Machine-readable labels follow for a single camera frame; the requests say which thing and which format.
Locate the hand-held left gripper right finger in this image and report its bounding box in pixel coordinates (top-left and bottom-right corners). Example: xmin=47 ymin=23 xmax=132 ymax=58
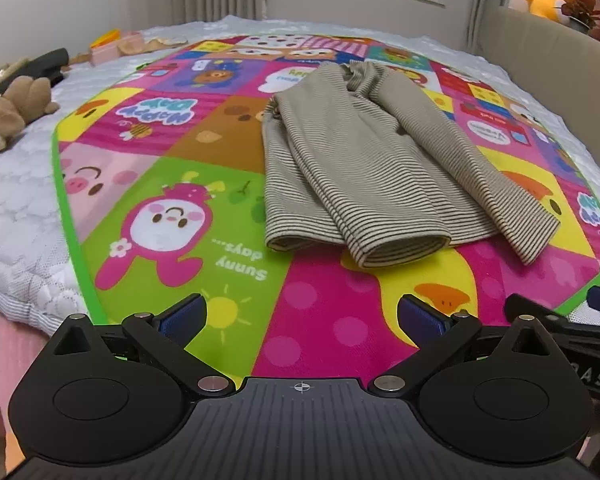
xmin=370 ymin=294 xmax=563 ymax=398

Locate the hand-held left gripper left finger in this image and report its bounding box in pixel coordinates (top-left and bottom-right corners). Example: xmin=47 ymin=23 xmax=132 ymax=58
xmin=50 ymin=292 xmax=236 ymax=397

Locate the beige striped shirt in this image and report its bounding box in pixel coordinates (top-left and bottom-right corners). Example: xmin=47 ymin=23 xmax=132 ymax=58
xmin=261 ymin=59 xmax=562 ymax=268

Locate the colourful cartoon play mat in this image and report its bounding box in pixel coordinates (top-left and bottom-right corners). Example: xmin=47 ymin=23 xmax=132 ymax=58
xmin=51 ymin=34 xmax=600 ymax=378

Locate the pink bed base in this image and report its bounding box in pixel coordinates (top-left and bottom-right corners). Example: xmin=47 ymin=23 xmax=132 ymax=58
xmin=0 ymin=302 xmax=51 ymax=480

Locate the white quilted mattress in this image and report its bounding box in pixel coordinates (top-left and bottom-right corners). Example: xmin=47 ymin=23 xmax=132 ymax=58
xmin=0 ymin=14 xmax=600 ymax=336

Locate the beige padded headboard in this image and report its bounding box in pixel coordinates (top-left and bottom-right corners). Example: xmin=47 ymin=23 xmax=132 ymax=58
xmin=472 ymin=5 xmax=600 ymax=181

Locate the brown plush toy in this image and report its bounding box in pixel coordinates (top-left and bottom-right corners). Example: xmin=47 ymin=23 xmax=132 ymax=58
xmin=0 ymin=76 xmax=61 ymax=163

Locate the pink box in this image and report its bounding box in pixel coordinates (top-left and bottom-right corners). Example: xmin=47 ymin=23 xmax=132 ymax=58
xmin=89 ymin=31 xmax=145 ymax=67

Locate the orange yellow card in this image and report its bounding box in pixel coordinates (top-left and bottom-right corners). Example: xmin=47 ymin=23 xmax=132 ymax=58
xmin=91 ymin=29 xmax=122 ymax=50

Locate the black cloth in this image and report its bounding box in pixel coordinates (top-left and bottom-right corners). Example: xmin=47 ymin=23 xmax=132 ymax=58
xmin=0 ymin=47 xmax=71 ymax=91

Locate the red potted plant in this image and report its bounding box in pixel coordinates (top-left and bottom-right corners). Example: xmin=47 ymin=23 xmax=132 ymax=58
xmin=555 ymin=0 xmax=600 ymax=36

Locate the tan handbag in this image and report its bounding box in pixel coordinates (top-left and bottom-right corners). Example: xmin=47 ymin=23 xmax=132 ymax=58
xmin=0 ymin=57 xmax=31 ymax=98

